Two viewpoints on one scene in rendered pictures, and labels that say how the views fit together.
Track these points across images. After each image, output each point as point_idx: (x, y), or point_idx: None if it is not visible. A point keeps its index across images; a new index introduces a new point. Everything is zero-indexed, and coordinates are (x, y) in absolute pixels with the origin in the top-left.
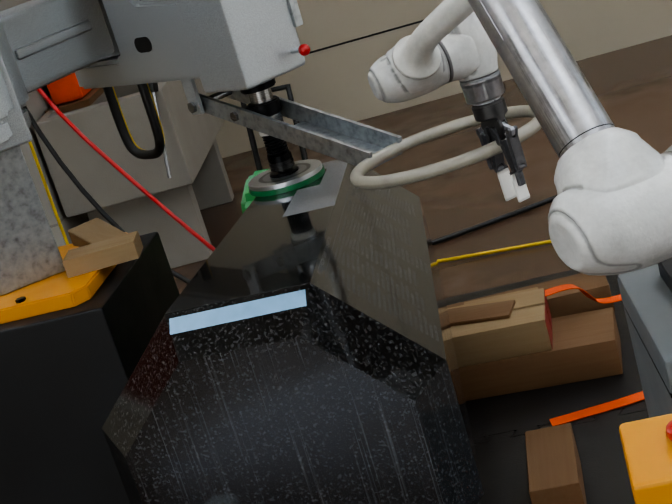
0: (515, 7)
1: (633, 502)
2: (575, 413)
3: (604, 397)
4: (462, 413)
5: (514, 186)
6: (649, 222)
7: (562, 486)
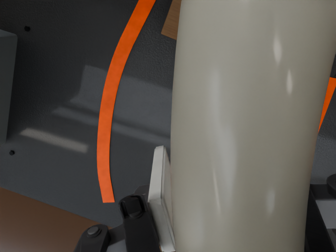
0: None
1: (171, 72)
2: (326, 100)
3: (331, 131)
4: None
5: (154, 170)
6: None
7: (165, 19)
